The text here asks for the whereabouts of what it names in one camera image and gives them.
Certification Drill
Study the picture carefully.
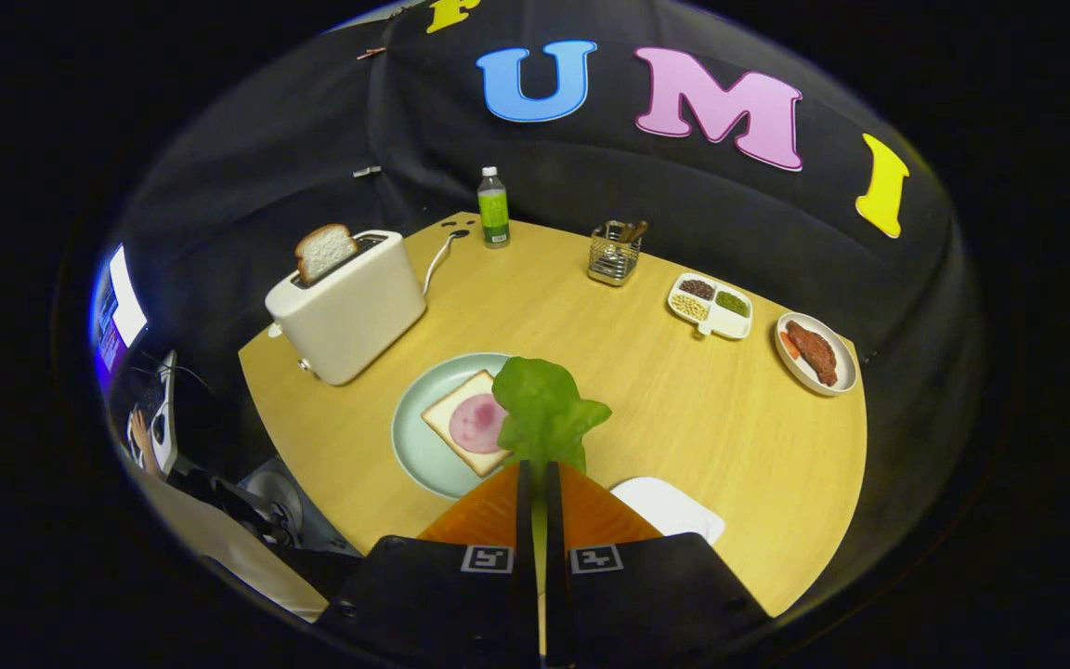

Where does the green lettuce leaf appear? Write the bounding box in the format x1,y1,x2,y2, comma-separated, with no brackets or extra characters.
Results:
492,356,613,596

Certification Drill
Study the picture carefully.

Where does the person's beige clothing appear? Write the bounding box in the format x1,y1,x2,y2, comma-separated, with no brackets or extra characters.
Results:
140,465,327,622

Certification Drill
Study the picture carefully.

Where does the wire mesh utensil holder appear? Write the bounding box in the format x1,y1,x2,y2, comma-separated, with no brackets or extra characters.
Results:
588,220,649,287

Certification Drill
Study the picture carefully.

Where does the black backdrop cloth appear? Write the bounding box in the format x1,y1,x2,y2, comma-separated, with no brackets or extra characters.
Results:
112,0,972,466

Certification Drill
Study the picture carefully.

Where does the white toaster cable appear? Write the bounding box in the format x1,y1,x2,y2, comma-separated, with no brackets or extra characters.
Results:
422,229,471,298

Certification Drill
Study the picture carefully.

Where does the white bread slice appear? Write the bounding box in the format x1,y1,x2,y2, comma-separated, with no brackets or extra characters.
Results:
421,370,513,479

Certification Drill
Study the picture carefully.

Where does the pink ham slice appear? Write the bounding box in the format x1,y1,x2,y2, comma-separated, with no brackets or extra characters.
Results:
449,393,508,455

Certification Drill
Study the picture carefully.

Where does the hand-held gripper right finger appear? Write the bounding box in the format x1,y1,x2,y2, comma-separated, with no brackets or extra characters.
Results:
544,460,773,669

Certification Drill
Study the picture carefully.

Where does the green label drink bottle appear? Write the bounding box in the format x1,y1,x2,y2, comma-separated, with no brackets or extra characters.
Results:
477,166,511,249

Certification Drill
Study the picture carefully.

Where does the red meat slice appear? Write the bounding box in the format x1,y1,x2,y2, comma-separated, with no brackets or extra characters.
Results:
786,321,840,387

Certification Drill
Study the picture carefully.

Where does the white square plate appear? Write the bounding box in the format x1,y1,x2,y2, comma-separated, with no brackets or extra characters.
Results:
609,477,726,545

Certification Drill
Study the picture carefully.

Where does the white divided bean dish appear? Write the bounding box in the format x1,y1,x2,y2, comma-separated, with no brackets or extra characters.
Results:
666,272,754,341

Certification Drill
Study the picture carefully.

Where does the pale green round plate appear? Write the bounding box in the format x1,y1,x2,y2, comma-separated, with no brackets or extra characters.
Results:
391,352,536,501

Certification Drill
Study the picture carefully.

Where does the computer monitor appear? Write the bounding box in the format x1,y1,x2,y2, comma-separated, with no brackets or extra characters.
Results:
89,243,149,373

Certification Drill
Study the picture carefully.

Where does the white round meat plate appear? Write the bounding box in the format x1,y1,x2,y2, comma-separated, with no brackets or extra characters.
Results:
775,311,859,398

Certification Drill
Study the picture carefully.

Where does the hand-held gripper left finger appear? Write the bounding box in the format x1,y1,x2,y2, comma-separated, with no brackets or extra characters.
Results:
317,460,541,669

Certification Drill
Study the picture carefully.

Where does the white toaster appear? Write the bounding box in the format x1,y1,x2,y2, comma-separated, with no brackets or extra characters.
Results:
265,230,427,387

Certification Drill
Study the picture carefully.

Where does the toasted bread slice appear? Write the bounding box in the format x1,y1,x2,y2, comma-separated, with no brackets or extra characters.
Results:
294,223,359,286

